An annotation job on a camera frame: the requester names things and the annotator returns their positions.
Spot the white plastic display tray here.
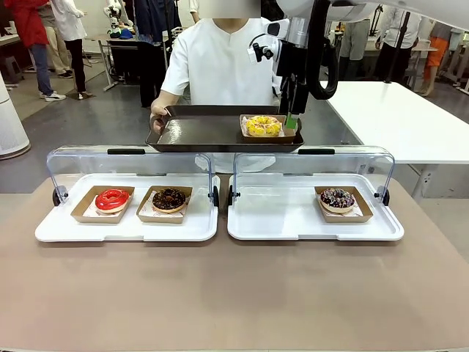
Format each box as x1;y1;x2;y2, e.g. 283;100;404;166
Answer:
226;172;405;242
34;172;221;243

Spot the bystander in grey clothes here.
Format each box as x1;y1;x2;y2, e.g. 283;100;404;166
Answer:
339;18;372;80

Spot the bystander in red jacket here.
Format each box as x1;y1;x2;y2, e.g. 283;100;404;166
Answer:
9;0;67;102

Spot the black camera clamp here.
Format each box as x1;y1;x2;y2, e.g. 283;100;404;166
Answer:
248;32;275;63

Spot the chocolate sprinkle donut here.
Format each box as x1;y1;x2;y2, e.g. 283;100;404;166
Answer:
320;187;356;214

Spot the black stand pole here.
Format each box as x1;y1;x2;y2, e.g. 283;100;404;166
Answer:
383;10;411;84

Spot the bystander in black trousers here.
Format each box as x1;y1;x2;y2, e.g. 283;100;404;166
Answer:
375;7;422;84

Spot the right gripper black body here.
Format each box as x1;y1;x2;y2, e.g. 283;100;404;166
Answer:
276;45;309;84

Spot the bystander in dark blue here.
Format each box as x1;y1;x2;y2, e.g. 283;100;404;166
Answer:
133;0;173;108

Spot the yellow glazed donut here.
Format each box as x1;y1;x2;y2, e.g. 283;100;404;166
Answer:
245;115;283;137

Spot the bystander in white coat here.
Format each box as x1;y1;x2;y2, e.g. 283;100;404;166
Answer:
51;0;95;100

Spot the chocolate sprinkled donut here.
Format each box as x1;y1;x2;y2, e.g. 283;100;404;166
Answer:
314;185;374;224

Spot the grey background desk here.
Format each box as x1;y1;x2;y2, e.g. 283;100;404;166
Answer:
91;34;146;92

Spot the person's right forearm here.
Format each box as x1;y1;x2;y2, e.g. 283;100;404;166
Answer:
150;89;184;109

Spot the clear plastic dome lid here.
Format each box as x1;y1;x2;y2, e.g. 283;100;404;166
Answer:
233;145;396;206
46;145;213;206

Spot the dark brown serving tray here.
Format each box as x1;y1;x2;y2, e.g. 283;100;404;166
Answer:
145;105;305;153

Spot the bystander in orange clothes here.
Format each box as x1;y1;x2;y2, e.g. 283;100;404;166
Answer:
424;18;451;95

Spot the white table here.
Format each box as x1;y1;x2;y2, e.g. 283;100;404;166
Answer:
324;80;469;199

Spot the yellow frosted donut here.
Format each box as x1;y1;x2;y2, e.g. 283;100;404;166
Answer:
240;114;297;144

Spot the person in white shirt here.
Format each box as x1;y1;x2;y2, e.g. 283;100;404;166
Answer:
160;16;283;173

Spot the black cable hose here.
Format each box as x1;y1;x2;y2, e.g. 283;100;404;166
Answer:
306;0;340;100

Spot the brown cardboard donut box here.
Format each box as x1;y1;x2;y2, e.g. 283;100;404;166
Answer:
70;185;136;224
136;185;193;224

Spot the chocolate nut donut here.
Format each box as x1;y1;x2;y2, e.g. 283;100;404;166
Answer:
152;187;187;214

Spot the red glazed donut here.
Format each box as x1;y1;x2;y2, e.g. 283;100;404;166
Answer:
95;188;131;215

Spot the person's right hand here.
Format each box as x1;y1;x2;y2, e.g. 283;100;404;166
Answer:
149;103;172;137

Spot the white cylindrical appliance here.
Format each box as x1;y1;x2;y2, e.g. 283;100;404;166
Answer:
0;71;32;161

